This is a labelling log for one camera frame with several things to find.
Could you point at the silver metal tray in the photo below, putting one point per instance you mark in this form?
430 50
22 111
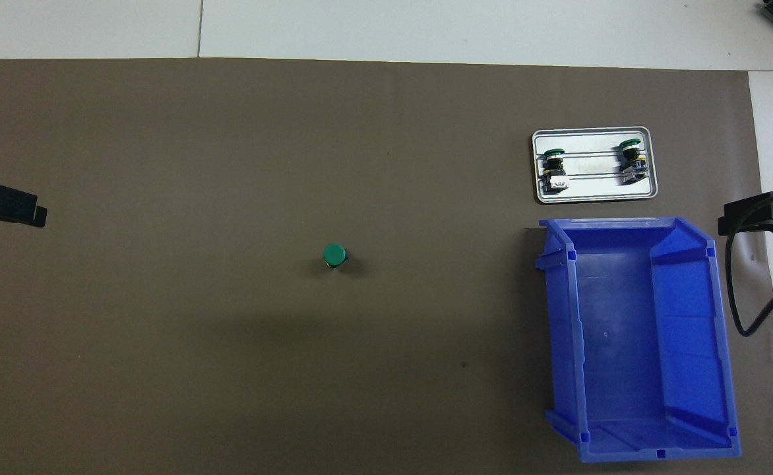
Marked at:
591 142

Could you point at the green push button switch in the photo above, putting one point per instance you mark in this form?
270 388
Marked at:
555 173
632 165
334 254

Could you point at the blue plastic storage bin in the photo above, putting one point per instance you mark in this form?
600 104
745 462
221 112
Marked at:
624 343

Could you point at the brown table mat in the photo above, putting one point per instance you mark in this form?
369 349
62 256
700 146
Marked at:
228 363

